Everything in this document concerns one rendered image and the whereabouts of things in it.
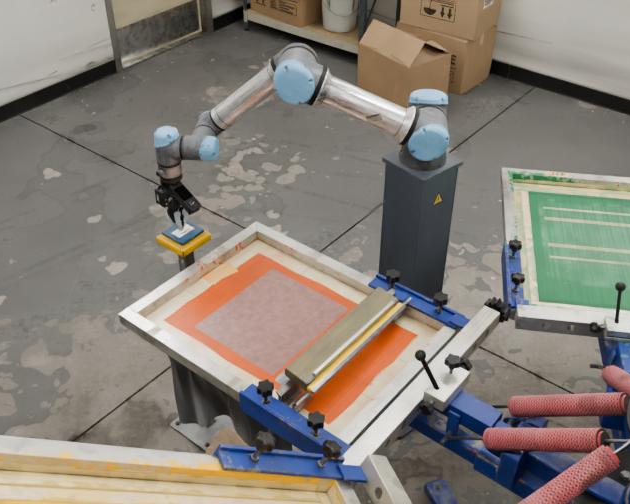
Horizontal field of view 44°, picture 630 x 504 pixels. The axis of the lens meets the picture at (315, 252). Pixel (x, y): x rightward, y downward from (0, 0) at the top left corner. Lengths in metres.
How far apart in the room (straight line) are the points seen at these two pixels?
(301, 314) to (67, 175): 2.86
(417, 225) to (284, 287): 0.49
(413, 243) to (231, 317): 0.68
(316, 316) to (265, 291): 0.19
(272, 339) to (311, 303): 0.19
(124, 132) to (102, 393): 2.28
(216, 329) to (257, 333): 0.12
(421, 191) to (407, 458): 1.16
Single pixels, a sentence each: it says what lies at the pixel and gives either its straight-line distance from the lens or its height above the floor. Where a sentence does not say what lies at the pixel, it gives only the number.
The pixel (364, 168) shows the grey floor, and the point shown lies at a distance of 4.73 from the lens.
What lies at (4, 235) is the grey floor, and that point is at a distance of 4.48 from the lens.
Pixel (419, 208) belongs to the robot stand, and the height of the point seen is 1.09.
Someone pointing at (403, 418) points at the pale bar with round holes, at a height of 1.04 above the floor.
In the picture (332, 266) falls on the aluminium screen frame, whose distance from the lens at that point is 2.37.
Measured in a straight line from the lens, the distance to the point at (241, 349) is 2.16.
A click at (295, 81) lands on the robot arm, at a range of 2.17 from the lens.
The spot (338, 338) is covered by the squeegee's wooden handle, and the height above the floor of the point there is 1.06.
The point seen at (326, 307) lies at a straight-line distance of 2.28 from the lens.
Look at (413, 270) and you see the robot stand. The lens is 2.62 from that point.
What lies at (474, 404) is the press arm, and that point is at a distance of 1.94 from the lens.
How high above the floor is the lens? 2.48
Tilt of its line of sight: 38 degrees down
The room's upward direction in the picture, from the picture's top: straight up
